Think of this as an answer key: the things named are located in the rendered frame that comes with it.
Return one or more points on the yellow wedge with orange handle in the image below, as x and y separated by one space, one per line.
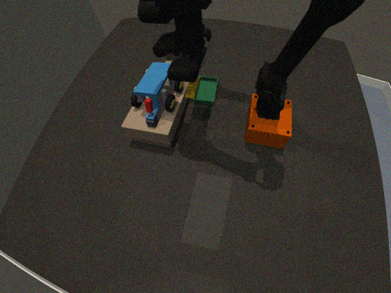
192 88

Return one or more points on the tan wooden ramp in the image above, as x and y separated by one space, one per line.
161 130

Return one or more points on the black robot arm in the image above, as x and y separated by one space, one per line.
271 82

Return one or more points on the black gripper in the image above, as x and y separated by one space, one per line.
191 45

